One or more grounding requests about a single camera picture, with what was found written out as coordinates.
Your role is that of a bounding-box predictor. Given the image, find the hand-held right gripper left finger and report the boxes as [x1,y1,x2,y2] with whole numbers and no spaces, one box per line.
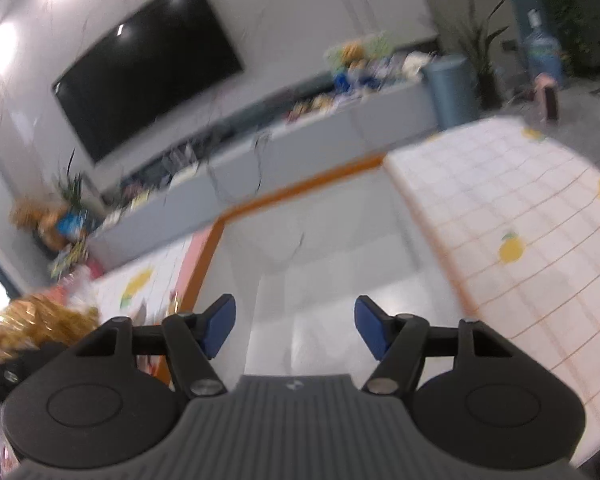
[77,294,237,397]

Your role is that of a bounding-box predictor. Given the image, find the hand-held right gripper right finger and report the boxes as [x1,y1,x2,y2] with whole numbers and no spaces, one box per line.
[354,295,517,395]

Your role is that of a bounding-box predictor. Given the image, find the orange cardboard box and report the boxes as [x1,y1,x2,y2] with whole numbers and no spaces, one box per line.
[167,154,481,391]

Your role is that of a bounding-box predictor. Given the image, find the golden snack packets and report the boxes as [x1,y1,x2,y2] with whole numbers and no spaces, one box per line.
[0,294,102,363]

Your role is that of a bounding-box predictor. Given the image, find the brown plush bear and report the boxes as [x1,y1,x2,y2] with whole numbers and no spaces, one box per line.
[9,199,63,252]

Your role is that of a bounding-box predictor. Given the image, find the blue snack bag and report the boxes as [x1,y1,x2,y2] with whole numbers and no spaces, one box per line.
[56,211,90,240]

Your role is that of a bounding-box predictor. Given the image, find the grey television cabinet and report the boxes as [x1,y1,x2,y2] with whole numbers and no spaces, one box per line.
[87,79,442,272]

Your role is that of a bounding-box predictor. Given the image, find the lemon print checked tablecloth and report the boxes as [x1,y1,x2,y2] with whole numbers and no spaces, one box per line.
[87,116,600,467]

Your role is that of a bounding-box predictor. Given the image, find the potted plant in vase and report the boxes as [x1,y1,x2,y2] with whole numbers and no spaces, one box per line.
[54,149,98,223]

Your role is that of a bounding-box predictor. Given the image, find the pile of snack packets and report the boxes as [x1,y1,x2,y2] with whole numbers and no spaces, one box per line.
[284,93,337,122]

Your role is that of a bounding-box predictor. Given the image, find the grey round trash can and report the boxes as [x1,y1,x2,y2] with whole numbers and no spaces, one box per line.
[422,55,481,131]

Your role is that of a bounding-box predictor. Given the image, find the yellow plush bear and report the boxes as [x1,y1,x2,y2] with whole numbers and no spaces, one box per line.
[340,42,367,70]

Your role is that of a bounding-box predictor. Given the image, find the pink stool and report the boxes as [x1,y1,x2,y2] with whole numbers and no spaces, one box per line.
[534,73,562,122]

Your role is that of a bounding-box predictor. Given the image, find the tall leafy potted plant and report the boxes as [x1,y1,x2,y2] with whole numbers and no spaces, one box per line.
[454,0,512,111]

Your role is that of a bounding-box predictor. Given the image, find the blue water jug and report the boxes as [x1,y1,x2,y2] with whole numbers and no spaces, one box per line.
[524,9,567,86]

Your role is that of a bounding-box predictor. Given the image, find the black power cable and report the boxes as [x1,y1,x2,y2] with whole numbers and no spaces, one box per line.
[207,130,273,206]

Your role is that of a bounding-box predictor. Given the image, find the black wall television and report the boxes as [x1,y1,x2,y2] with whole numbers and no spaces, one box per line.
[52,0,245,164]

